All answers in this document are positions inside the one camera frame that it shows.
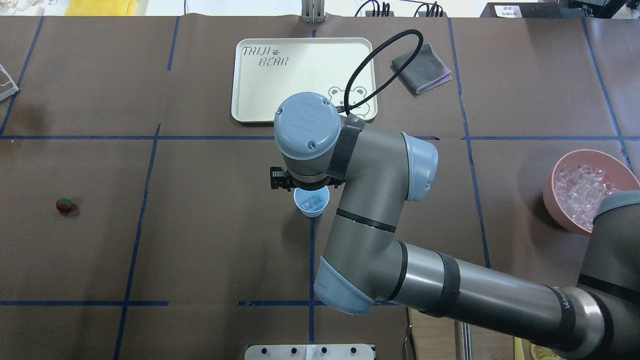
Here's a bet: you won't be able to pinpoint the clear ice cubes pile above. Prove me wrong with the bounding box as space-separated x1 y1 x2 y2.
553 164 621 231

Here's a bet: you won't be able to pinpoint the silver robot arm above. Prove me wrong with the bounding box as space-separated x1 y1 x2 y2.
270 92 640 360

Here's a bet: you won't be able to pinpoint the grey folded cloth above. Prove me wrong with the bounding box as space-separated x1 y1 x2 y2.
398 43 451 95

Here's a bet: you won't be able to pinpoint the cream bear tray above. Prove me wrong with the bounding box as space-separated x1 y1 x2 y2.
230 38 378 123

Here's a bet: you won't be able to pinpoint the red strawberry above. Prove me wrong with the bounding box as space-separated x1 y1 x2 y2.
55 198 76 216

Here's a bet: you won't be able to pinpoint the aluminium frame post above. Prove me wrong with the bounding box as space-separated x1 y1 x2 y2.
300 0 326 24

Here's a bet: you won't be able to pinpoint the black box with label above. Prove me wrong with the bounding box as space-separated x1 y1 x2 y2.
480 2 565 19

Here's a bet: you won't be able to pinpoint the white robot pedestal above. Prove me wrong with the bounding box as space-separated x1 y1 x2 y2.
244 343 377 360

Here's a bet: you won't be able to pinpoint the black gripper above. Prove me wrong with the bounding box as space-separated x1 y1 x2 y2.
270 167 345 192

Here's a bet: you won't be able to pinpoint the white wire cup rack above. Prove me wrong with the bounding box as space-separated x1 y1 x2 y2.
0 64 19 101

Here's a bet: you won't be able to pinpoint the wooden cutting board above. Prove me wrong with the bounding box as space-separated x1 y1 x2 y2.
409 309 532 360

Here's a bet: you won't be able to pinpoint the yellow plastic knife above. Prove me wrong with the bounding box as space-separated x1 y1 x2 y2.
512 337 526 360

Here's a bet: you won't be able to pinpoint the lemon slices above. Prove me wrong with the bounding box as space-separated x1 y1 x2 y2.
529 343 563 360

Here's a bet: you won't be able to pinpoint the light blue plastic cup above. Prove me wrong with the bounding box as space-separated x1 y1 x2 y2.
294 186 330 218

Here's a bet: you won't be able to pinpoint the ice cube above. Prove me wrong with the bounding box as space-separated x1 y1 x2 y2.
300 195 325 212

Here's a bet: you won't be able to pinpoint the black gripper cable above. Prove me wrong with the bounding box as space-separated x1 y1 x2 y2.
338 29 425 113

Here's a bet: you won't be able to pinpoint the pink bowl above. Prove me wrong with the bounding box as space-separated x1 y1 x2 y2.
542 149 639 236

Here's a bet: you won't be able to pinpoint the yellow cloth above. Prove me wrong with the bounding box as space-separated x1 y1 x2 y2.
64 0 138 17

